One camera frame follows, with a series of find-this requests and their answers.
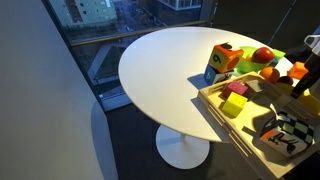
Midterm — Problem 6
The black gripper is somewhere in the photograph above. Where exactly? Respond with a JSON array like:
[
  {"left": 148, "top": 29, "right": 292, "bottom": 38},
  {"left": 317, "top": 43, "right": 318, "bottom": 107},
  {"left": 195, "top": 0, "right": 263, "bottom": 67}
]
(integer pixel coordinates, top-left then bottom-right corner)
[{"left": 291, "top": 52, "right": 320, "bottom": 100}]

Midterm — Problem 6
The light wooden slatted tray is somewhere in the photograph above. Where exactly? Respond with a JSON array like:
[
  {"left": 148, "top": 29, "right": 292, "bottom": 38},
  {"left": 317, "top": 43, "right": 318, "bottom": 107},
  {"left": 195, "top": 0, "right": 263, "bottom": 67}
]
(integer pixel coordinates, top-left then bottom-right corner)
[{"left": 197, "top": 71, "right": 320, "bottom": 180}]

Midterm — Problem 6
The dark red plum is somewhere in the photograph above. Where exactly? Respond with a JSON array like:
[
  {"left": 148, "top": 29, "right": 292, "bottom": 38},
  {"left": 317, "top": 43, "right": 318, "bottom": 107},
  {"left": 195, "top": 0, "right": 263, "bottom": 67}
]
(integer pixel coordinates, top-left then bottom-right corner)
[{"left": 277, "top": 75, "right": 295, "bottom": 87}]

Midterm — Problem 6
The orange fruit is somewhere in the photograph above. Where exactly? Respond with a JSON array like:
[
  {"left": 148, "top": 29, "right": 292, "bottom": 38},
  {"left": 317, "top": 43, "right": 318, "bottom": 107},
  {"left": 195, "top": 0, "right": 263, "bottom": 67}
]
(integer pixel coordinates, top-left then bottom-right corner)
[{"left": 259, "top": 66, "right": 281, "bottom": 84}]

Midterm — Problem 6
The teal cube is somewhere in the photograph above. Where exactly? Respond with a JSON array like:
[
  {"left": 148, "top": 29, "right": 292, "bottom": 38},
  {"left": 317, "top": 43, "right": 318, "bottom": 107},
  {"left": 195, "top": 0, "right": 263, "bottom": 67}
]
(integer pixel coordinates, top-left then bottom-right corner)
[{"left": 267, "top": 57, "right": 279, "bottom": 68}]

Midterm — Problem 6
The grey cube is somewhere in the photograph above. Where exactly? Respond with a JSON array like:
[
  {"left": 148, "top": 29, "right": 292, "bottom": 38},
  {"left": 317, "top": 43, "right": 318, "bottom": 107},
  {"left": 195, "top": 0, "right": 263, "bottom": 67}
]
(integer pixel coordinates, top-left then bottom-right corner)
[{"left": 243, "top": 79, "right": 268, "bottom": 100}]

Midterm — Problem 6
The red apple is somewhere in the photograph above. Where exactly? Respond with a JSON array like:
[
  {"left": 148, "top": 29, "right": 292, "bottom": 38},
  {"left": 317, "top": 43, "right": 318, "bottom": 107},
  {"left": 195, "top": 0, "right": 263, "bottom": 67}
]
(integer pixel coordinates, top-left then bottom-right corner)
[{"left": 251, "top": 46, "right": 276, "bottom": 65}]

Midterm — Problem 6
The green plastic bowl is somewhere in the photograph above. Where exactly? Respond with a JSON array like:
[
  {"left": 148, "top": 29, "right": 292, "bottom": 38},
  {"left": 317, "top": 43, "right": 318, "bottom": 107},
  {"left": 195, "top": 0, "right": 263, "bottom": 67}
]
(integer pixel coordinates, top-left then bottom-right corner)
[{"left": 233, "top": 46, "right": 278, "bottom": 74}]

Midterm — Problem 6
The pink cube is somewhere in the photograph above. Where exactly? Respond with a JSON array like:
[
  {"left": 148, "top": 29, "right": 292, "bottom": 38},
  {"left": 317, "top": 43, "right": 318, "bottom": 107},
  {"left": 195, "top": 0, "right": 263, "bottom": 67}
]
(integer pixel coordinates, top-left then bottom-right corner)
[{"left": 222, "top": 80, "right": 249, "bottom": 100}]

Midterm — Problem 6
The yellow cube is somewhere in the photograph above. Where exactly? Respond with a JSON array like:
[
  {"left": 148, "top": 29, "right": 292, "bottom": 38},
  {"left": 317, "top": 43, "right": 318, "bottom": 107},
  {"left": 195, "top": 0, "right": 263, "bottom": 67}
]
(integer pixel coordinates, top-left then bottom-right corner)
[{"left": 221, "top": 91, "right": 249, "bottom": 118}]

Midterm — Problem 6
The orange soft number cube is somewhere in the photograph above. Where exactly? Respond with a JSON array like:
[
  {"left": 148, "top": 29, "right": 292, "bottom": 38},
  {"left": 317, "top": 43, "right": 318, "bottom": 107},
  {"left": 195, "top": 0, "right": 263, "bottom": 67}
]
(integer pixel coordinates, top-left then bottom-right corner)
[{"left": 208, "top": 43, "right": 245, "bottom": 74}]

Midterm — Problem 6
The wooden window handrail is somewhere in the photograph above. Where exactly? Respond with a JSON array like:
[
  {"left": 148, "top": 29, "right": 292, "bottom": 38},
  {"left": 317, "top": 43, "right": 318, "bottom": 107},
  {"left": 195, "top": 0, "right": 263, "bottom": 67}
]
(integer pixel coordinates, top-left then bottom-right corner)
[{"left": 69, "top": 20, "right": 209, "bottom": 47}]

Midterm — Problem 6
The white round table pedestal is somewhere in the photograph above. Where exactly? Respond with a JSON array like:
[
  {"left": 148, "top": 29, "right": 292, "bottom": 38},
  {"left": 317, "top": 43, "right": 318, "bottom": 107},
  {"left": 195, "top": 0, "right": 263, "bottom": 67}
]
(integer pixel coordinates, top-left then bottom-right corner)
[{"left": 155, "top": 124, "right": 211, "bottom": 170}]

